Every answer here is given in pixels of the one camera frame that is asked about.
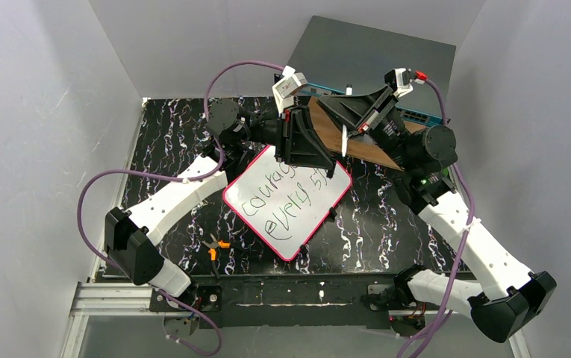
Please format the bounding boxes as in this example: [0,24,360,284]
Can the white whiteboard marker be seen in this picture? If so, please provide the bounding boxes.
[341,125,349,157]

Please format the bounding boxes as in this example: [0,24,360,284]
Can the pink framed whiteboard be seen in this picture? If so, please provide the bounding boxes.
[222,146,352,262]

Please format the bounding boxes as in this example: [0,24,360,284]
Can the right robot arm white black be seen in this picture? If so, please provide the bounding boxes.
[318,86,557,342]

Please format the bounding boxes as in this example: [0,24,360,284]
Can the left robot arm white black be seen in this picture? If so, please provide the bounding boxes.
[104,98,337,298]

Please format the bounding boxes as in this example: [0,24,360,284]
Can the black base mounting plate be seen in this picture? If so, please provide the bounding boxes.
[149,271,415,330]

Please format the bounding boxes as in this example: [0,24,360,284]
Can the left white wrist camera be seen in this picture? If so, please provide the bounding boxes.
[272,66,308,115]

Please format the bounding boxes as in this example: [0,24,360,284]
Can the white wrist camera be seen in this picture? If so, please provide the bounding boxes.
[272,66,308,115]
[384,68,428,98]

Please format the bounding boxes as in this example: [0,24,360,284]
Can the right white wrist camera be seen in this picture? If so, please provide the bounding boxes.
[384,68,428,98]

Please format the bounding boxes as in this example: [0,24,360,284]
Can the grey blue network switch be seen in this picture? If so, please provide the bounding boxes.
[287,16,456,100]

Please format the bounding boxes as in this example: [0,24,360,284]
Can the orange handled pliers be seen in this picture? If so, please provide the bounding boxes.
[201,234,250,280]

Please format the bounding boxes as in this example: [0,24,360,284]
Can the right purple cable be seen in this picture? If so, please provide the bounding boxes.
[396,74,476,358]

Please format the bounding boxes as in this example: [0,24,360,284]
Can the aluminium frame rail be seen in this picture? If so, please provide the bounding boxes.
[60,281,531,358]

